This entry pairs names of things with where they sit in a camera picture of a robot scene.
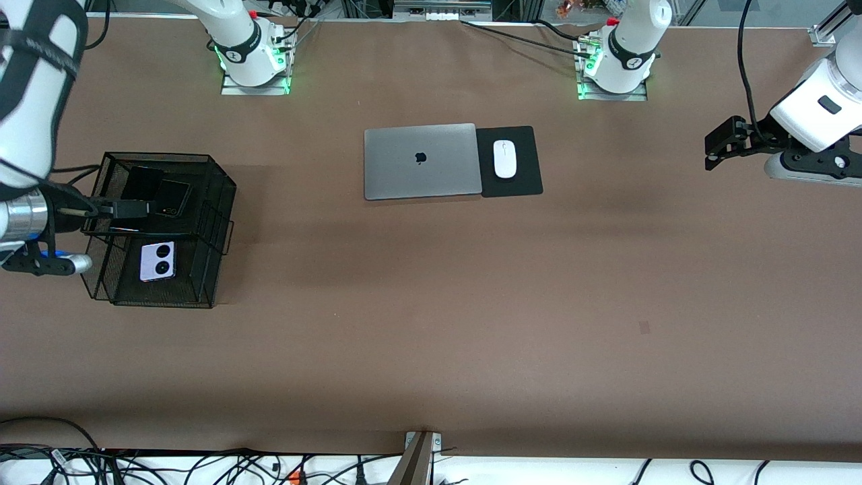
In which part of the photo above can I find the long black smartphone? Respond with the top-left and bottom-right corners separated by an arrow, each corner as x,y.
110,166 -> 164,233

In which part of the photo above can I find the black flip phone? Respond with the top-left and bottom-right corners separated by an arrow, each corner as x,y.
151,179 -> 194,219

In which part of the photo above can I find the lilac flip phone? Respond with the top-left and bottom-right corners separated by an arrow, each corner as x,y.
139,241 -> 177,283

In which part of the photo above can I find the black mouse pad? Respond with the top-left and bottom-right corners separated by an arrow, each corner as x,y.
475,125 -> 544,199

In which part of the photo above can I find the white computer mouse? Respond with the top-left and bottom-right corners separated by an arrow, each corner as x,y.
493,139 -> 517,179

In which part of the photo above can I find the silver closed laptop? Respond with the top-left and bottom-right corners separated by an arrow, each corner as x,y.
364,123 -> 483,201

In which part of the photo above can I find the grey power strip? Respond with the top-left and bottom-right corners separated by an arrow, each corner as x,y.
394,0 -> 492,21

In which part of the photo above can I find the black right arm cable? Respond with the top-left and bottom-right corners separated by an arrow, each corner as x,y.
47,0 -> 112,189

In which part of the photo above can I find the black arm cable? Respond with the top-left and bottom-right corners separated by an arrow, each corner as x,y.
47,0 -> 112,189
737,0 -> 775,146

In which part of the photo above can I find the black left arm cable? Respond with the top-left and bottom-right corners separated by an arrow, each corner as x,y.
737,0 -> 775,146

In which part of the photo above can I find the black wire mesh organizer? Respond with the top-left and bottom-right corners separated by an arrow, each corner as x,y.
79,152 -> 238,309

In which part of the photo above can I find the aluminium frame profile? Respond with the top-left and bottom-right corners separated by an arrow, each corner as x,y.
810,0 -> 862,48

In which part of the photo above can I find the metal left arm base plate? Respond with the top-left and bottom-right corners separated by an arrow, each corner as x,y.
576,34 -> 649,102

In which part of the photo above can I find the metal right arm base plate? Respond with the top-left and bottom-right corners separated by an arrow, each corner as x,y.
221,27 -> 293,96

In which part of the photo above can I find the thick black looping cable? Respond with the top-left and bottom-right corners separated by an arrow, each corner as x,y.
0,416 -> 102,452

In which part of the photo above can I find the black cable on table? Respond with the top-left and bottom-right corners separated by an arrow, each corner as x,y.
460,19 -> 593,56

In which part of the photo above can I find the grey metal camera post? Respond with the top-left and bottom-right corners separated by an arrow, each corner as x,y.
387,431 -> 443,485

